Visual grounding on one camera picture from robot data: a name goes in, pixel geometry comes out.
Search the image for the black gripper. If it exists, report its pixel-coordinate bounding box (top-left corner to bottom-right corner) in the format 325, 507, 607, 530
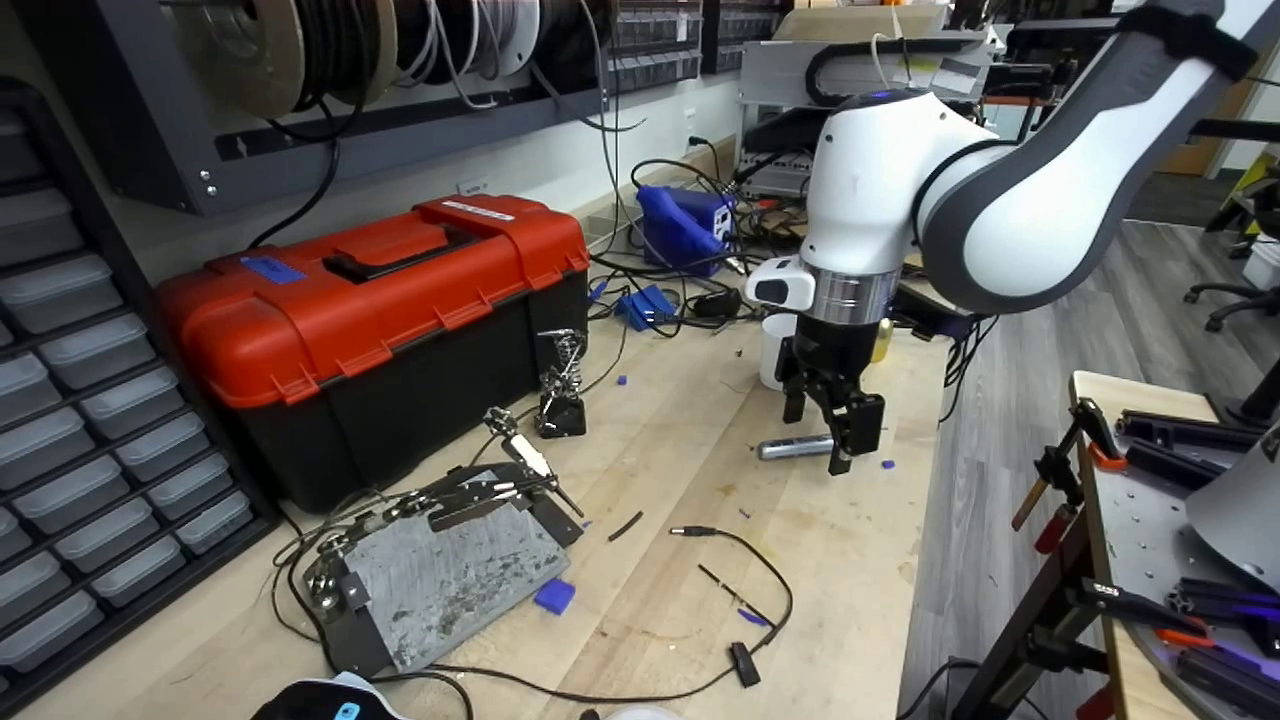
775, 315, 886, 481

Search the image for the grey marker with black cap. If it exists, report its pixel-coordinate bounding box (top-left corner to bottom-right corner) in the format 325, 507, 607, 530
752, 433, 838, 465

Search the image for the black power adapter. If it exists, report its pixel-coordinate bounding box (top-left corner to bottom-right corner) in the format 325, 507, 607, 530
688, 286, 744, 328

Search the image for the small blue connector block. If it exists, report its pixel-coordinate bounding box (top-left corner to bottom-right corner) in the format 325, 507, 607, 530
618, 284, 680, 331

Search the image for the black and orange bar clamp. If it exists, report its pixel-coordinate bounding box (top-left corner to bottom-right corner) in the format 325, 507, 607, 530
1009, 397, 1133, 557

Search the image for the small black metal clamp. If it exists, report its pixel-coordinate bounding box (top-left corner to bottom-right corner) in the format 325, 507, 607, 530
530, 322, 592, 439

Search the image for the black and silver hand tool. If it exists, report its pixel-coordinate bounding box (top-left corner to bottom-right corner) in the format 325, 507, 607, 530
479, 402, 592, 525

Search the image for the small blue plastic block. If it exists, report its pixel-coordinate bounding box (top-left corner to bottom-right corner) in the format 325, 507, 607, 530
530, 577, 579, 619

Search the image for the grey machine with black tray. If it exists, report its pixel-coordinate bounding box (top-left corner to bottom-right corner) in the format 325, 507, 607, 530
734, 26, 997, 154

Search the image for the long black bar tool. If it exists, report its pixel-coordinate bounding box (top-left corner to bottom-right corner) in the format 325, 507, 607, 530
1117, 408, 1263, 456

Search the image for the grey metal plate device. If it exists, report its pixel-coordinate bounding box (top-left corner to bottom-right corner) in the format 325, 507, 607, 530
295, 461, 589, 680

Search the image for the black office chair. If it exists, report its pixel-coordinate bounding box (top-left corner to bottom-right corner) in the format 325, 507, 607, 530
1179, 172, 1280, 433

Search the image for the grey metal sheet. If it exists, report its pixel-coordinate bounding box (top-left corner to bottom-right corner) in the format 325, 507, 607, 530
1182, 425, 1280, 597

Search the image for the purple and black hand tool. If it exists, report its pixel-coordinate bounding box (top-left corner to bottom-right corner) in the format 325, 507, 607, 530
1166, 577, 1280, 632

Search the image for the red and black toolbox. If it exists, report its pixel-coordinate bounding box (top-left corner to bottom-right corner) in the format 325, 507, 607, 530
157, 191, 592, 513

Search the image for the black cap with blue logo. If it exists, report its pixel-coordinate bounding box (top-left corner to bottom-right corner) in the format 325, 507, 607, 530
250, 673, 402, 720

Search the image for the black parts drawer cabinet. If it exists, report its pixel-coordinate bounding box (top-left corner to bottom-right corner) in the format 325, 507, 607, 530
0, 76, 278, 717

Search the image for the black cable bundle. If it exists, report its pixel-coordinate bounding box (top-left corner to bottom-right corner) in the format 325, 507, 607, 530
932, 311, 1003, 433

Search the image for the black cable with inline connector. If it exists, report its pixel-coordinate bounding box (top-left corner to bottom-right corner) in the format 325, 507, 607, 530
273, 521, 798, 709

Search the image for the wooden workbench with black frame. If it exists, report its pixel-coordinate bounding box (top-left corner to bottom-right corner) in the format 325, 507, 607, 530
950, 368, 1280, 720

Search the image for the wall rack with wire spools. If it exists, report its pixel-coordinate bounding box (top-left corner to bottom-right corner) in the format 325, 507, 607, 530
13, 0, 791, 214

